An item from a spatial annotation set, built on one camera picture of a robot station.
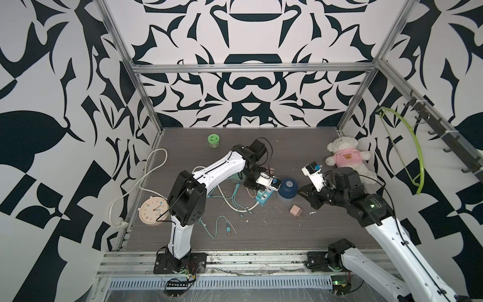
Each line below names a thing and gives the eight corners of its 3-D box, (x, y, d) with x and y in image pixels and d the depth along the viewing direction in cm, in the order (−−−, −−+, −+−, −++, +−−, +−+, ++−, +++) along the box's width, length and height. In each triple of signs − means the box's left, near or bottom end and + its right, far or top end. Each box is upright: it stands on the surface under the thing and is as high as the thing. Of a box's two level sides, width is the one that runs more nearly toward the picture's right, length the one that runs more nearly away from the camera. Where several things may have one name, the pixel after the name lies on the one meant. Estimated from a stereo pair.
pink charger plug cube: (288, 212, 89) (289, 210, 87) (291, 206, 91) (292, 203, 89) (301, 219, 87) (302, 217, 85) (304, 213, 89) (305, 211, 87)
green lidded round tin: (208, 148, 113) (206, 142, 108) (209, 139, 118) (208, 132, 113) (219, 148, 113) (218, 142, 108) (219, 139, 118) (219, 132, 113)
